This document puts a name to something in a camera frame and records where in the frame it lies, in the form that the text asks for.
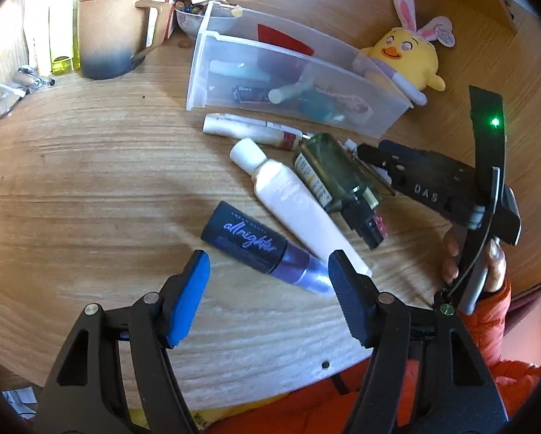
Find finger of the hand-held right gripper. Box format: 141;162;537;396
358;143;409;193
378;139;435;164

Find person's right hand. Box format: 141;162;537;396
441;227;510;294

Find white tube with red label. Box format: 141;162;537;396
203;118;304;151

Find pale green lotion bottle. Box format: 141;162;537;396
26;0;81;77

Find dark blue purple spray bottle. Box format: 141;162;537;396
200;200;339;297

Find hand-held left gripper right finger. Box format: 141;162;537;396
327;250;508;434

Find brown ceramic mug with lid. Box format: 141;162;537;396
74;0;172;80

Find red and white carton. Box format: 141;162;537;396
149;0;179;49

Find pink white braided rope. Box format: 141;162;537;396
329;93;371;121

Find yellow chick plush toy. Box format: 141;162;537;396
354;0;456;107

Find white cylinder stick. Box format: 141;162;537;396
269;84;310;104

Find small dark blue box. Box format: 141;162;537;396
232;85;271;104

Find clear plastic box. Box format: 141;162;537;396
186;1;413;140

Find round wire glasses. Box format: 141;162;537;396
0;89;28;124

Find white pen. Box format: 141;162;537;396
213;113;281;130

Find dark green glass bottle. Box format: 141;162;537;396
293;132;385;250

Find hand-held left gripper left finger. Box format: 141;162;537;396
38;250;210;434

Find dark metal pen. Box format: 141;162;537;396
15;67;57;92

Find red foil packet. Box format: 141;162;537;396
255;22;316;83

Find blue tape roll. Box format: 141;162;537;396
298;89;335;121

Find bowl of beads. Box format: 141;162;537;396
175;2;209;40

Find white lotion tube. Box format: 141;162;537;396
229;138;374;278

